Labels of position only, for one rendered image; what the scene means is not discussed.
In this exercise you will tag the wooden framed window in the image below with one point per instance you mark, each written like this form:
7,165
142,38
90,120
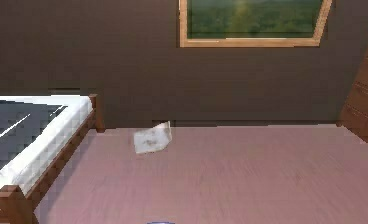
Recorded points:
252,20

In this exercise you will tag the brown wooden chest of drawers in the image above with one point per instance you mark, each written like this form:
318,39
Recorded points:
362,103

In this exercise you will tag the white crumpled cloth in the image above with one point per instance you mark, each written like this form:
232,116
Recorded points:
152,140

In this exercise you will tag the wooden bed with white mattress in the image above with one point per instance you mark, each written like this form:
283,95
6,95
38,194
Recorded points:
55,133

